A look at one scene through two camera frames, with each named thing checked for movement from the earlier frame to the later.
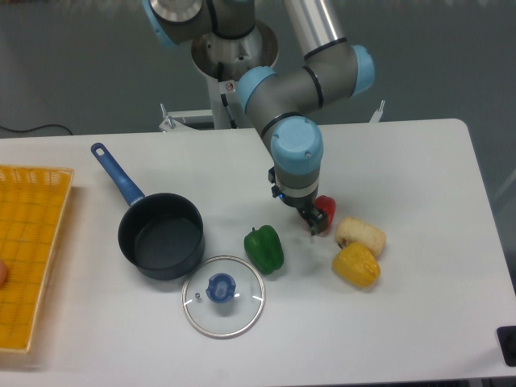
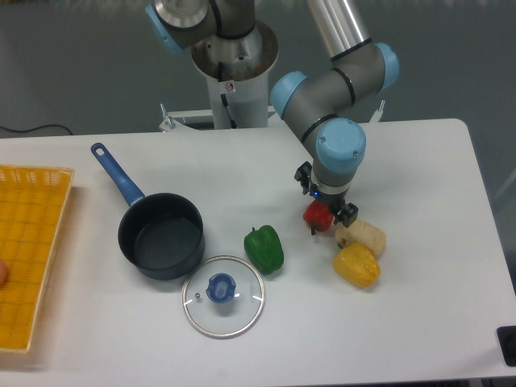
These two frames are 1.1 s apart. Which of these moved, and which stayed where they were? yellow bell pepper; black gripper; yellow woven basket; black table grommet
Moved: black gripper
Stayed: yellow woven basket; black table grommet; yellow bell pepper
